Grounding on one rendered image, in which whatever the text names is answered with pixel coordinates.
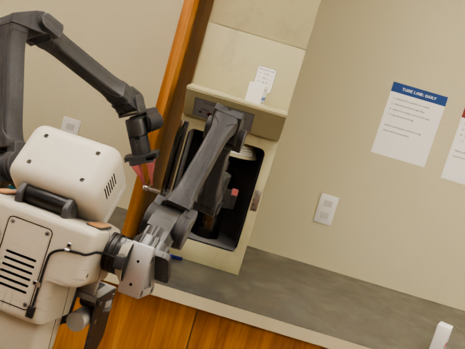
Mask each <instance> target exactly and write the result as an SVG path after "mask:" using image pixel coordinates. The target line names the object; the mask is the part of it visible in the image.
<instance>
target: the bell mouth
mask: <svg viewBox="0 0 465 349"><path fill-rule="evenodd" d="M230 156H233V157H235V158H239V159H245V160H250V161H255V160H256V159H257V158H256V152H255V147H254V146H252V145H247V144H244V145H243V147H242V149H241V151H240V153H237V152H235V151H232V150H231V151H230Z"/></svg>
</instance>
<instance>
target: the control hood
mask: <svg viewBox="0 0 465 349"><path fill-rule="evenodd" d="M195 97H196V98H200V99H204V100H207V101H210V102H215V103H220V104H221V105H224V106H227V107H231V108H234V109H238V110H241V111H244V112H248V113H250V114H254V115H255V116H254V119H253V124H252V126H251V129H250V132H249V131H248V133H250V134H254V135H257V136H261V137H264V138H268V139H271V140H274V141H279V139H280V136H281V133H282V130H283V127H284V124H285V121H286V117H287V112H286V111H285V110H282V109H278V108H275V107H271V106H268V105H258V104H255V103H252V102H248V101H246V100H245V98H240V97H238V96H234V95H231V94H228V93H224V92H221V91H217V90H214V89H210V88H207V87H203V86H201V85H197V84H194V83H192V84H189V85H187V87H186V93H185V102H184V107H183V113H184V114H187V115H189V116H193V117H197V118H200V119H204V120H207V118H202V117H200V116H195V115H193V109H194V100H195Z"/></svg>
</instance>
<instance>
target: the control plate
mask: <svg viewBox="0 0 465 349"><path fill-rule="evenodd" d="M215 106H216V103H215V102H210V101H207V100H204V99H200V98H196V97H195V100H194V109H193V115H195V116H200V117H202V118H207V119H208V117H209V116H208V115H207V113H211V116H212V115H213V111H214V108H215ZM228 108H229V111H232V109H233V110H235V111H238V112H240V113H243V114H244V126H243V129H244V130H246V131H249V132H250V129H251V126H252V124H253V119H254V116H255V115H254V114H250V113H248V112H244V111H241V110H238V109H234V108H231V107H228ZM199 111H201V113H199Z"/></svg>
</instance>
